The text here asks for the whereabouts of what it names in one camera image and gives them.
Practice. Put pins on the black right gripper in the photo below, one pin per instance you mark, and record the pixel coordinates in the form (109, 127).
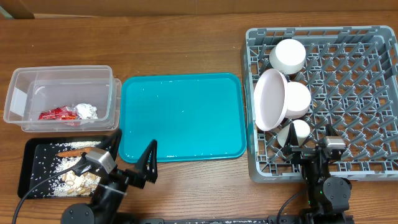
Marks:
(302, 154)

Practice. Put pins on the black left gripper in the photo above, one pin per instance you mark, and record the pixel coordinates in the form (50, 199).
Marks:
(135, 178)

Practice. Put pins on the white cup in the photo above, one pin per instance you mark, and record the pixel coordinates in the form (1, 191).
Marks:
(302, 130)

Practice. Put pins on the pink bowl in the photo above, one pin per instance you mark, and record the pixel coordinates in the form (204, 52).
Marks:
(298, 100)

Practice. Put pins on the orange carrot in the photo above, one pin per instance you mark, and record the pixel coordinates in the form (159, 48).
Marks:
(74, 153)

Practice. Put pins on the large white plate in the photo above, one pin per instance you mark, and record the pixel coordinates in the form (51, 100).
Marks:
(270, 99)

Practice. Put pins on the aluminium foil ball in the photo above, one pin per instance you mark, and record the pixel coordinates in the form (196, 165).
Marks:
(86, 111)

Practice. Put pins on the red snack wrapper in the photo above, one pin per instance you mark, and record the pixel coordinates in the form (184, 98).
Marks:
(60, 113)

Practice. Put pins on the small white plate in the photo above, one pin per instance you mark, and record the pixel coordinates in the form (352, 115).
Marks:
(288, 56)

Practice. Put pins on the rice and food scraps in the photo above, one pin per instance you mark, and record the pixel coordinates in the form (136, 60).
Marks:
(69, 184)

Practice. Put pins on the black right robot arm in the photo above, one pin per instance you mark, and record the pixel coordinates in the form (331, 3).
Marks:
(328, 196)

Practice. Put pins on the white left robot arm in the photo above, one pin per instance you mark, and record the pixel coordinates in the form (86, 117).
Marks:
(101, 209)

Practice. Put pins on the teal plastic tray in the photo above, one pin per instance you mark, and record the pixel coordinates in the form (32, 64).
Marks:
(192, 117)

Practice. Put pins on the grey dish rack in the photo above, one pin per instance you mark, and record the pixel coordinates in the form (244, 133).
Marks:
(351, 73)

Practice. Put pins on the black tray bin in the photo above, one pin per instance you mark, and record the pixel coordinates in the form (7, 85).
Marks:
(40, 160)

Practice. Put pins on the clear plastic bin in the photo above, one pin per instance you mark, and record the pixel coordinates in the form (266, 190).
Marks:
(34, 90)

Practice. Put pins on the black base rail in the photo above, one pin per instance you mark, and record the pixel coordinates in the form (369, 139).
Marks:
(284, 219)

